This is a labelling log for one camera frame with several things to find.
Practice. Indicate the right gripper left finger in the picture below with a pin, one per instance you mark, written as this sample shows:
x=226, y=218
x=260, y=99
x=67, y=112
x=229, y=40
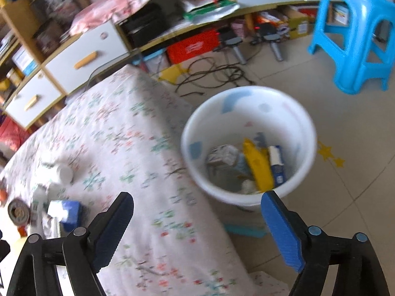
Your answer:
x=107, y=229

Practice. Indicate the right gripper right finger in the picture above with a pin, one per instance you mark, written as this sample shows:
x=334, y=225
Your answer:
x=286, y=228

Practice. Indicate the yellow snack bag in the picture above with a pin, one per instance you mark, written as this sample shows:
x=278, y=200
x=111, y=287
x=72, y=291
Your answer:
x=258, y=160

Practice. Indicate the torn blue cardboard box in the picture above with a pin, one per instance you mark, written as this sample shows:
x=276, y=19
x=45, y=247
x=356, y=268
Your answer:
x=277, y=165

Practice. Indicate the white patterned trash bin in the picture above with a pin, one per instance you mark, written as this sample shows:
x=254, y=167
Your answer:
x=211, y=142

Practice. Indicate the blue tissue box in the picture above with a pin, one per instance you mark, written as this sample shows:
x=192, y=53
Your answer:
x=68, y=213

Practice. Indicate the clear plastic storage box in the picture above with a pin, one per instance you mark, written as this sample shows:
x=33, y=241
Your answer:
x=247, y=222

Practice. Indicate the white tube bottle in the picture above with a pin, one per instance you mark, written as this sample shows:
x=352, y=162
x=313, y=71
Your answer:
x=39, y=205

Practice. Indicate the white plastic bottle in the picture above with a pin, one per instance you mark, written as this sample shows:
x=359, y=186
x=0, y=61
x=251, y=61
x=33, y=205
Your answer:
x=57, y=173

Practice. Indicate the round metal can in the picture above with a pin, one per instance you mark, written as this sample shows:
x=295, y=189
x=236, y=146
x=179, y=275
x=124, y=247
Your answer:
x=18, y=212

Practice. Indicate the floral tablecloth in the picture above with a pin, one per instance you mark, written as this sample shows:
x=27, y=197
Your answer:
x=123, y=135

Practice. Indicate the wooden cabinet with drawers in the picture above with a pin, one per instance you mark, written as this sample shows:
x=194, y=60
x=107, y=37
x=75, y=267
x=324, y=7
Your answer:
x=45, y=63

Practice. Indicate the red box under cabinet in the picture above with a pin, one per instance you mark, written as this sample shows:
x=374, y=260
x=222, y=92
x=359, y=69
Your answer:
x=193, y=46

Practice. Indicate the blue plastic stool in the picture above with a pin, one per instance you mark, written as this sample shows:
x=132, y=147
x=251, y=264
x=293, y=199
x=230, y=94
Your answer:
x=357, y=57

